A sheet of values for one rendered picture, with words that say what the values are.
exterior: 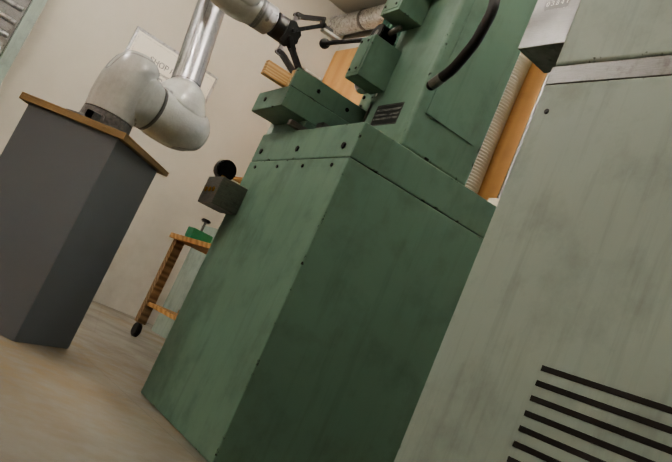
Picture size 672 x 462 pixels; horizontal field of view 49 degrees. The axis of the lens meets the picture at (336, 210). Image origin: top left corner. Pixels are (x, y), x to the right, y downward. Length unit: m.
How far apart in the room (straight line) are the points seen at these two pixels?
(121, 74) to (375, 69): 0.79
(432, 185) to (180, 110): 0.94
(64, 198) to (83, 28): 2.91
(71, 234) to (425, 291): 0.96
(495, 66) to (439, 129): 0.23
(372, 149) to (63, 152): 0.92
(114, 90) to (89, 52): 2.68
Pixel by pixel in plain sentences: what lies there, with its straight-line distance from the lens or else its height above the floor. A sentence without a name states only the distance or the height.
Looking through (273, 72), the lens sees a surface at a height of 0.92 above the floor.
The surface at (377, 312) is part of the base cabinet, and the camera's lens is 1.68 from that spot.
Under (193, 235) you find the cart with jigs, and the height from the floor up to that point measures 0.54.
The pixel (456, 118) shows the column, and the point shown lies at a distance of 1.80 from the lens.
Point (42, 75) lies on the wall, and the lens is 4.84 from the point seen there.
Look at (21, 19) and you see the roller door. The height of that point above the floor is 1.34.
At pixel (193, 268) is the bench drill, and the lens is 4.43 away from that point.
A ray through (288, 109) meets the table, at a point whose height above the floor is 0.84.
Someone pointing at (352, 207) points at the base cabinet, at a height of 0.61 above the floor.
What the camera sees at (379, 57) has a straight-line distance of 1.90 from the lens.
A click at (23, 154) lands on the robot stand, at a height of 0.46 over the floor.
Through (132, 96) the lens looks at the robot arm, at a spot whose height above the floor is 0.75.
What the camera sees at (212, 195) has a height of 0.56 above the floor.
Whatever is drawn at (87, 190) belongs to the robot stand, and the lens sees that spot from 2.09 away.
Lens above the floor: 0.30
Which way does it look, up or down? 10 degrees up
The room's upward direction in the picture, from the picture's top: 24 degrees clockwise
